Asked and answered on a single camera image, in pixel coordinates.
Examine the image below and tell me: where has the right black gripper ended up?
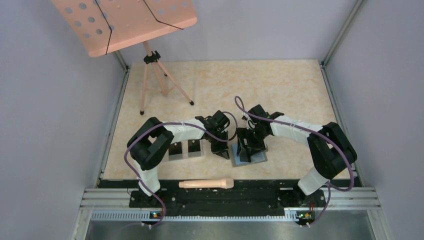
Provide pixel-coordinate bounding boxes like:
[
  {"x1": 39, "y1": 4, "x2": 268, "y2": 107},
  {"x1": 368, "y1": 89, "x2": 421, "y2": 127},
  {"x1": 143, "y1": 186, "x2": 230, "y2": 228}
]
[{"x1": 237, "y1": 126, "x2": 269, "y2": 156}]

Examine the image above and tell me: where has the grey leather card holder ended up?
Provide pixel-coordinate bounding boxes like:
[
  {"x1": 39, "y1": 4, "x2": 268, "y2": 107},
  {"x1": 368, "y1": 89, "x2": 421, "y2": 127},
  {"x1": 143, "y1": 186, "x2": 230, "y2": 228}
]
[{"x1": 231, "y1": 146, "x2": 268, "y2": 167}]

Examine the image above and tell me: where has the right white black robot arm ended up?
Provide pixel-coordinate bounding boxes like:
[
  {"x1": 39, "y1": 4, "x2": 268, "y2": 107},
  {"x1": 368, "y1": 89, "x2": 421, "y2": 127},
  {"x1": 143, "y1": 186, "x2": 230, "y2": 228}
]
[{"x1": 236, "y1": 104, "x2": 358, "y2": 206}]

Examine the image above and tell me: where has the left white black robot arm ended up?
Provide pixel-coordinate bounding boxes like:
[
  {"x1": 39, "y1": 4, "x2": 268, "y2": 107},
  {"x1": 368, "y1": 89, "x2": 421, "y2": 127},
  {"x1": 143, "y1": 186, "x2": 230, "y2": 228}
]
[{"x1": 124, "y1": 110, "x2": 230, "y2": 207}]

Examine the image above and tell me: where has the blue card in holder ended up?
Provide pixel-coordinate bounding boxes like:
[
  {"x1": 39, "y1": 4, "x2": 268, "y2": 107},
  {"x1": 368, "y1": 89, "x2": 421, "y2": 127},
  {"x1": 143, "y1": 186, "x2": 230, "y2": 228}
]
[{"x1": 231, "y1": 144, "x2": 267, "y2": 167}]

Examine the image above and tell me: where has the black card behind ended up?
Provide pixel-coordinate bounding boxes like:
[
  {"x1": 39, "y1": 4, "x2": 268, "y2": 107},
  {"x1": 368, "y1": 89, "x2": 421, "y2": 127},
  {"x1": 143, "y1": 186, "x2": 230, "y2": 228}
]
[{"x1": 187, "y1": 139, "x2": 202, "y2": 154}]

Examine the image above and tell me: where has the black card left compartment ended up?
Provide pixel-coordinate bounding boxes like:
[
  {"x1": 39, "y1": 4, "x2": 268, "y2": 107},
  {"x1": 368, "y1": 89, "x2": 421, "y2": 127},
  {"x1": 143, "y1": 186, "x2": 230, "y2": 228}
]
[{"x1": 168, "y1": 142, "x2": 183, "y2": 156}]

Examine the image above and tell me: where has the pink toy microphone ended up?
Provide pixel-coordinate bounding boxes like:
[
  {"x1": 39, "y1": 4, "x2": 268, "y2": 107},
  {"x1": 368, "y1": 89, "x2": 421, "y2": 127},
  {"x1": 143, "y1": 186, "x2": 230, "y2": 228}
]
[{"x1": 178, "y1": 178, "x2": 235, "y2": 189}]

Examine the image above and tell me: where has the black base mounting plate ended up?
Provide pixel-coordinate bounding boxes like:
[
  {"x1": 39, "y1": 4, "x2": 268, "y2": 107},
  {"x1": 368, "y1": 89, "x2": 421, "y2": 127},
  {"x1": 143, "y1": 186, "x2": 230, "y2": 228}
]
[{"x1": 99, "y1": 178, "x2": 362, "y2": 218}]

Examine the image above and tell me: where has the pink perforated music stand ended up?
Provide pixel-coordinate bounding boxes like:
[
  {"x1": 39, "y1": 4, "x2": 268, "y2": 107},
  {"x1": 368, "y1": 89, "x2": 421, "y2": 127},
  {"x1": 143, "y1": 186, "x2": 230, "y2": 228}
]
[{"x1": 52, "y1": 0, "x2": 198, "y2": 115}]

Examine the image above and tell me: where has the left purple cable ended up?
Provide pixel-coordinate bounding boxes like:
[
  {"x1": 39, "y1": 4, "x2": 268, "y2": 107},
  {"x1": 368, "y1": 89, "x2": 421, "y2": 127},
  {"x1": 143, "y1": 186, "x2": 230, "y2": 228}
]
[{"x1": 123, "y1": 111, "x2": 239, "y2": 229}]

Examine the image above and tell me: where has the aluminium front rail frame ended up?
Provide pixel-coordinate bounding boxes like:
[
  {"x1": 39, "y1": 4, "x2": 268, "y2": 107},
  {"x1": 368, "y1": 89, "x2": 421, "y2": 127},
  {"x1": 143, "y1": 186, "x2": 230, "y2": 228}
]
[{"x1": 72, "y1": 180, "x2": 391, "y2": 240}]

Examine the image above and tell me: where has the black cord on stand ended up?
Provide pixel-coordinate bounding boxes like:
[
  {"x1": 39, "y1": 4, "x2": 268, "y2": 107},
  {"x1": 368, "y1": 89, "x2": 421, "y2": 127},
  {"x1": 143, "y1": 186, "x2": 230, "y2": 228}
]
[{"x1": 94, "y1": 0, "x2": 184, "y2": 56}]

